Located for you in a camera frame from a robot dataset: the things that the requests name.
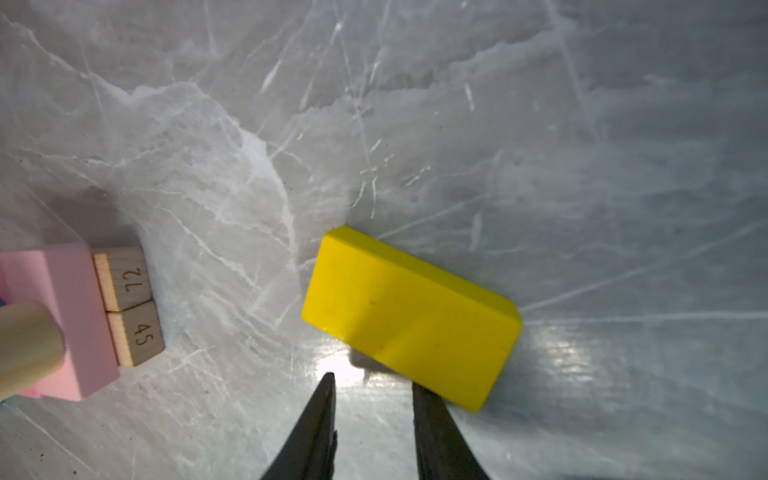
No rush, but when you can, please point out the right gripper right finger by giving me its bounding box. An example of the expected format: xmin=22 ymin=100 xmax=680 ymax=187
xmin=412 ymin=384 xmax=490 ymax=480

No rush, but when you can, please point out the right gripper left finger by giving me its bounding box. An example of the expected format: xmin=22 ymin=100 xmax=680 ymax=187
xmin=262 ymin=372 xmax=337 ymax=480

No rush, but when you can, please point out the yellow wood block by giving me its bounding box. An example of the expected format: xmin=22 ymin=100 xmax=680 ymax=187
xmin=301 ymin=226 xmax=523 ymax=413

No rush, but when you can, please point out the natural wood cylinder block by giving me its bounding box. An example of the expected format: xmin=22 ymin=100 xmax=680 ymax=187
xmin=1 ymin=301 xmax=66 ymax=401

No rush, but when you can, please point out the light pink wood block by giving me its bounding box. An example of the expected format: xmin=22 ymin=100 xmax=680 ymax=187
xmin=1 ymin=243 xmax=120 ymax=401

